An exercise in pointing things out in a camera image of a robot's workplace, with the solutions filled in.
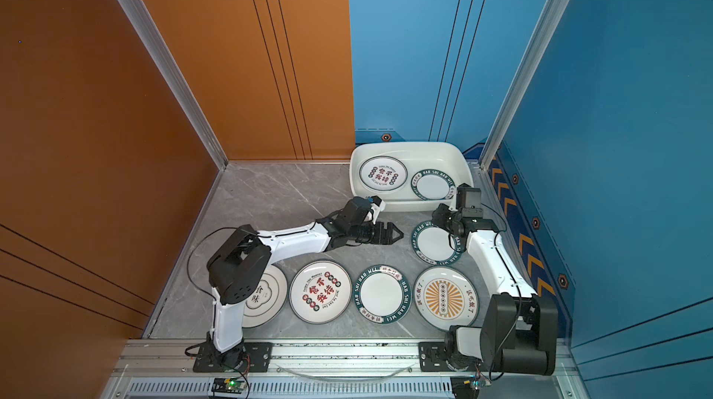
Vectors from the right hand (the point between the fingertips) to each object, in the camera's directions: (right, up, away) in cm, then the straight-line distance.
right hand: (435, 213), depth 87 cm
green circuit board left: (-57, -43, -16) cm, 73 cm away
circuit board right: (+4, -43, -17) cm, 46 cm away
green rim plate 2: (+1, -12, +8) cm, 14 cm away
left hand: (-12, -6, -1) cm, 14 cm away
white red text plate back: (-15, +14, +25) cm, 33 cm away
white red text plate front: (-36, -24, -3) cm, 43 cm away
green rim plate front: (-17, -25, -3) cm, 30 cm away
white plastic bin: (-4, +13, +24) cm, 28 cm away
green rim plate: (+6, +9, +26) cm, 28 cm away
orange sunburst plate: (+2, -25, -4) cm, 25 cm away
